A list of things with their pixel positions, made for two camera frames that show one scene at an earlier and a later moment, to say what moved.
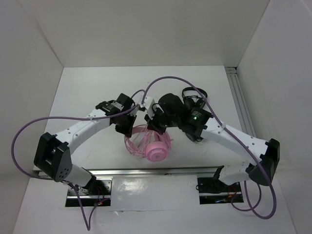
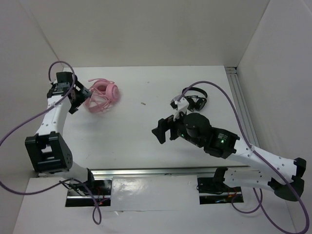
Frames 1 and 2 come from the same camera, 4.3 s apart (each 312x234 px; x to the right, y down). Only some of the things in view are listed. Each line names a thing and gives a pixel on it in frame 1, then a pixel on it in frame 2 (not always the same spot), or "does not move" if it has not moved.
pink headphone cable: (139, 146) to (108, 101)
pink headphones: (148, 144) to (104, 93)
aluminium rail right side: (243, 111) does not move
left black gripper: (127, 131) to (84, 94)
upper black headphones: (191, 101) does not move
